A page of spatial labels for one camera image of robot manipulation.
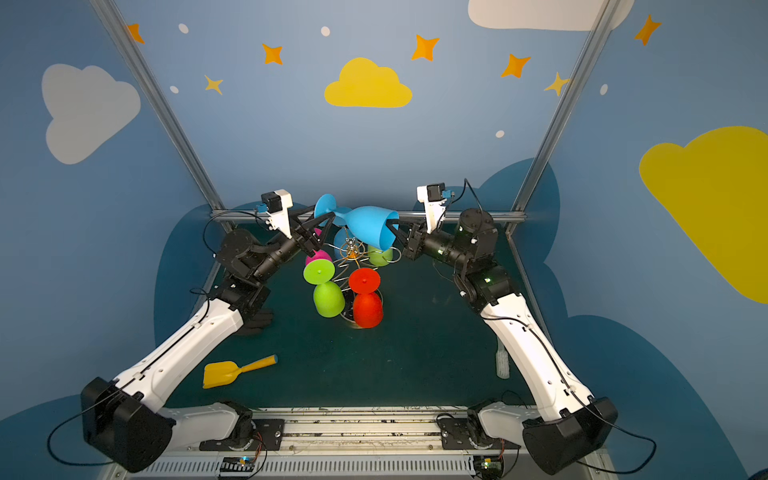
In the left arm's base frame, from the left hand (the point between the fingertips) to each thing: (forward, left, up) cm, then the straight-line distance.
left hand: (322, 206), depth 64 cm
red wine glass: (-12, -10, -21) cm, 26 cm away
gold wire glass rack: (-3, -7, -16) cm, 17 cm away
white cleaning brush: (-18, -49, -43) cm, 67 cm away
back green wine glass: (+8, -12, -27) cm, 30 cm away
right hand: (-4, -15, 0) cm, 16 cm away
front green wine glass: (-9, +1, -23) cm, 24 cm away
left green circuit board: (-43, +22, -48) cm, 68 cm away
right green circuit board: (-43, -41, -47) cm, 76 cm away
